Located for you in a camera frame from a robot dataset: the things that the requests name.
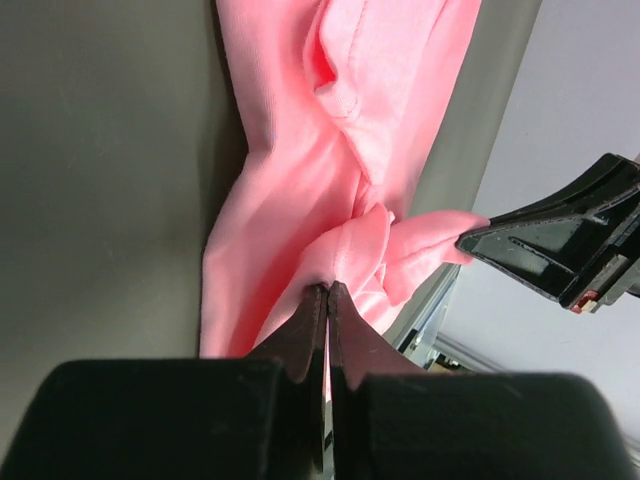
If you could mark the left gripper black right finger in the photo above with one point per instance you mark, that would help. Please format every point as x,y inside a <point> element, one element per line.
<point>394,420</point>

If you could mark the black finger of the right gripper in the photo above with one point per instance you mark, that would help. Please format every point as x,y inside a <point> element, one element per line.
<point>573,261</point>
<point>606,196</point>

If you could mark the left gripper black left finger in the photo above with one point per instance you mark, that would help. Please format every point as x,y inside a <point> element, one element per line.
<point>257,417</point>

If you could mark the pink t shirt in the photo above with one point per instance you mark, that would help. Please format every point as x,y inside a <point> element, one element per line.
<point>341,102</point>

